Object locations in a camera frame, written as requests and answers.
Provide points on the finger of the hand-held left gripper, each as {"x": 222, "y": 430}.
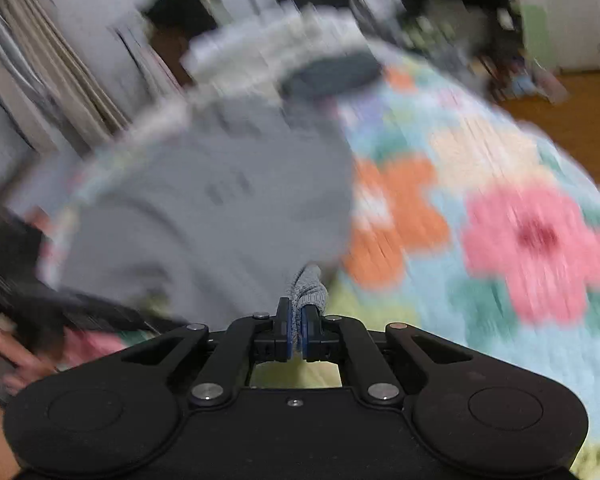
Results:
{"x": 120, "y": 310}

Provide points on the white striped cloth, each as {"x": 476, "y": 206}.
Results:
{"x": 275, "y": 35}

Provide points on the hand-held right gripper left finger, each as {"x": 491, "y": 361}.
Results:
{"x": 292, "y": 327}

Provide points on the green board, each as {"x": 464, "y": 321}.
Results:
{"x": 536, "y": 35}

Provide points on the floral bedspread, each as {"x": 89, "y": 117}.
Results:
{"x": 530, "y": 240}

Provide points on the grey knit garment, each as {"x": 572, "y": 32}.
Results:
{"x": 205, "y": 200}

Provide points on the beige striped curtain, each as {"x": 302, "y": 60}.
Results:
{"x": 35, "y": 70}

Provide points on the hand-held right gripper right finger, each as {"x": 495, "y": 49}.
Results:
{"x": 306, "y": 330}

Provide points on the person's left hand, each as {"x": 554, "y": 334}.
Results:
{"x": 15, "y": 355}

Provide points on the dark cloth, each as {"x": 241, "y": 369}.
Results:
{"x": 332, "y": 76}

